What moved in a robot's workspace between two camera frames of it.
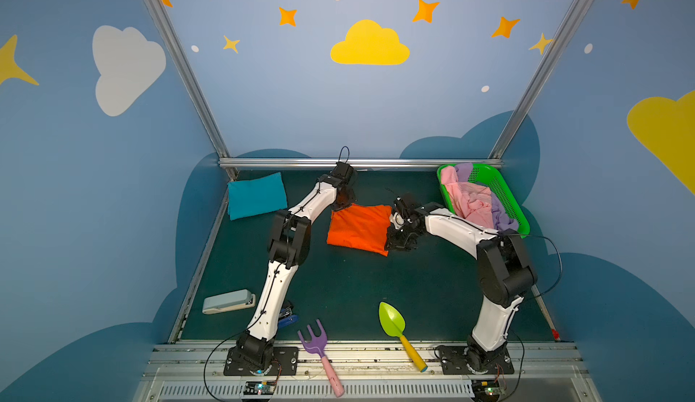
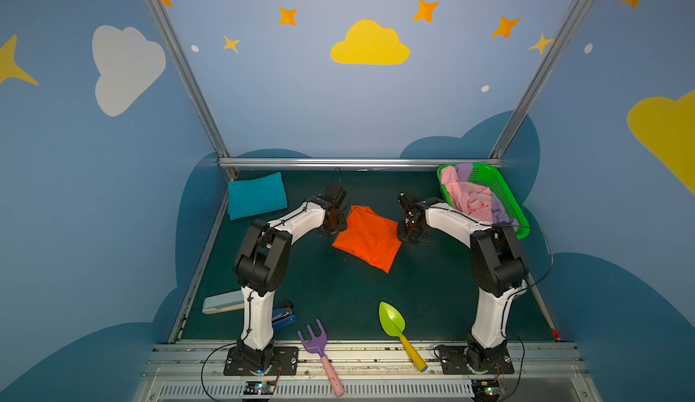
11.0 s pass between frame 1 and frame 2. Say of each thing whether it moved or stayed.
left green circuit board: stayed
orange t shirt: moved
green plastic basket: stayed
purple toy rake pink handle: stayed
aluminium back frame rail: stayed
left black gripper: moved
